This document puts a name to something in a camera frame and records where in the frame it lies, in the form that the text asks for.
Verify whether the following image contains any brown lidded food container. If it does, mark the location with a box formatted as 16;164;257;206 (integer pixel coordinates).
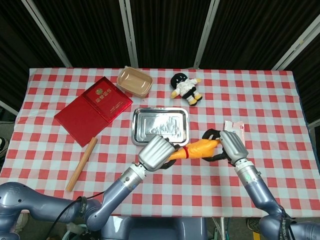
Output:
116;65;154;98

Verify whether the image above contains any dark sneaker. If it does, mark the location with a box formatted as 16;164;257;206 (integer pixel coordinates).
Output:
246;216;263;232

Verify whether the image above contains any silver metal tray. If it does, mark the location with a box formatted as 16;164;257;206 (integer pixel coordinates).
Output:
131;107;190;147

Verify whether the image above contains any red certificate folder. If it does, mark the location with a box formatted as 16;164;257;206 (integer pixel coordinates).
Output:
53;76;134;148

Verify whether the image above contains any red white checkered tablecloth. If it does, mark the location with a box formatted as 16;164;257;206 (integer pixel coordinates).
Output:
0;67;320;218

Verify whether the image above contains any grey-blue robot torso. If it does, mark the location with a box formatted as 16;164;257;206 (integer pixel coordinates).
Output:
99;216;208;240

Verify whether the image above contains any white metal frame post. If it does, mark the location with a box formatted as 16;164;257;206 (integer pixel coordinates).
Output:
118;0;140;68
21;0;73;68
271;18;320;71
193;0;221;69

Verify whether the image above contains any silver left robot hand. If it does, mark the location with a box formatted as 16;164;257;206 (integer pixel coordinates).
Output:
138;134;187;172

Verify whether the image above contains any black white shoe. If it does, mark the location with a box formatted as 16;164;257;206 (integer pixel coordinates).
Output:
0;136;10;158

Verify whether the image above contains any wooden rolling pin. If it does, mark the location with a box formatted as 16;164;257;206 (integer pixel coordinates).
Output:
65;136;98;193

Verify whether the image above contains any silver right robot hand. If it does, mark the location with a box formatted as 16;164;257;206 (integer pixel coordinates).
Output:
201;128;249;167

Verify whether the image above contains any yellow rubber chicken toy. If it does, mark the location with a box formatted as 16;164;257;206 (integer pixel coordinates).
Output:
166;138;222;161

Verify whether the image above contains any black white plush doll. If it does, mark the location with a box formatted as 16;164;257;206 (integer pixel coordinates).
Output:
170;73;203;106

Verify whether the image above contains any white wet wipes pack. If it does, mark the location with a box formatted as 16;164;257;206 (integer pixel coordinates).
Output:
223;120;245;141

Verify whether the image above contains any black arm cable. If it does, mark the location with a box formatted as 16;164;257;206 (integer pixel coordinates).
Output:
48;191;106;240

